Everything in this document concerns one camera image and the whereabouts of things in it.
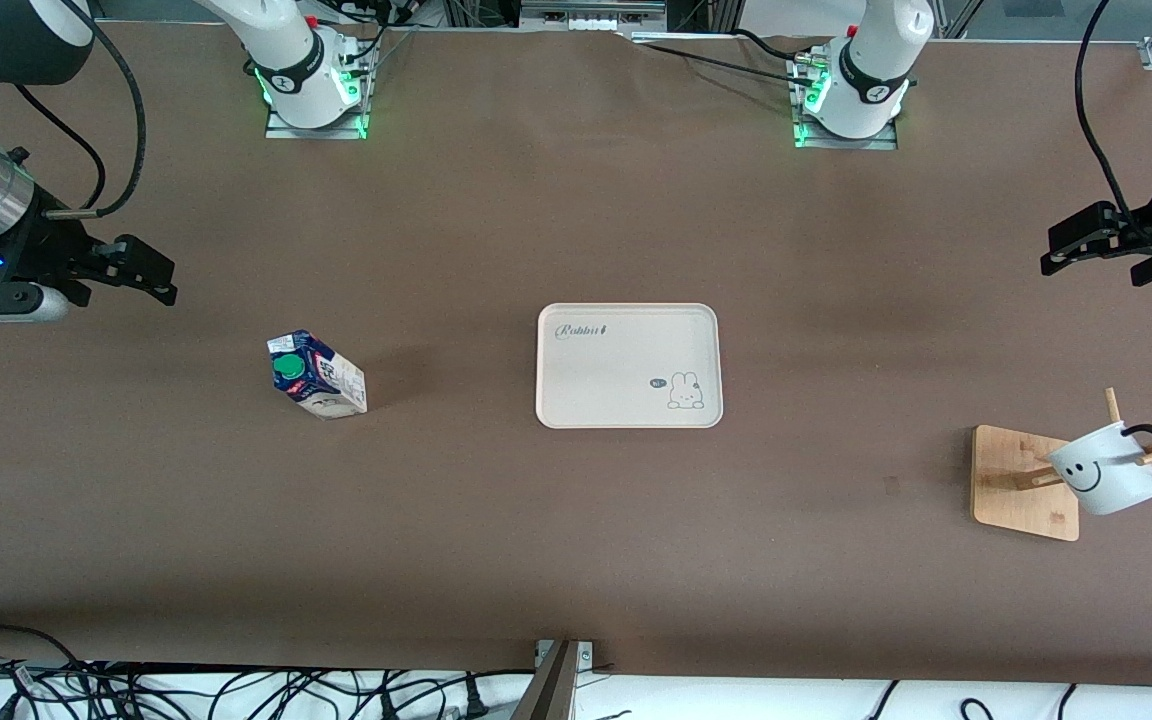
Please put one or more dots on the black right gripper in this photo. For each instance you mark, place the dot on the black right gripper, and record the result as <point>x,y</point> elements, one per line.
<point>36,243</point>

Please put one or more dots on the blue white milk carton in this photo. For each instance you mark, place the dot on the blue white milk carton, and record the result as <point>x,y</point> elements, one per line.
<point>321,380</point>

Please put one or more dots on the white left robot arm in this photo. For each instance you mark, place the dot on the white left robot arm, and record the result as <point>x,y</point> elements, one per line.
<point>876,50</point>

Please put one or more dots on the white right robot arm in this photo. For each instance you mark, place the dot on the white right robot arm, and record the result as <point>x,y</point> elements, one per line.
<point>288,45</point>

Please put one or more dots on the wooden cup rack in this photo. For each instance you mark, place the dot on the wooden cup rack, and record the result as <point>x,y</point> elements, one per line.
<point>1011,490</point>

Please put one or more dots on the cream rabbit print tray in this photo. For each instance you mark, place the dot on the cream rabbit print tray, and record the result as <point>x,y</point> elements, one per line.
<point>616,370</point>

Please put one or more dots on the white power strip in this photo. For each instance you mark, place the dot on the white power strip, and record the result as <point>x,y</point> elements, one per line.
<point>591,17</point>

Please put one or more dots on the black power plug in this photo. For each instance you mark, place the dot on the black power plug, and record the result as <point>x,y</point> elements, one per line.
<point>476,700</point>

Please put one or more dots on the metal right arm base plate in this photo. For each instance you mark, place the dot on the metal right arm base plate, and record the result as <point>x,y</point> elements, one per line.
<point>281,130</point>

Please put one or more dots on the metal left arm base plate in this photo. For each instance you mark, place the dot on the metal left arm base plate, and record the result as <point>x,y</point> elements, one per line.
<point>841,143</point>

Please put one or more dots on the aluminium profile with bracket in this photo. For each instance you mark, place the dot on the aluminium profile with bracket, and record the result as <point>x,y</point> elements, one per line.
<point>551,690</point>

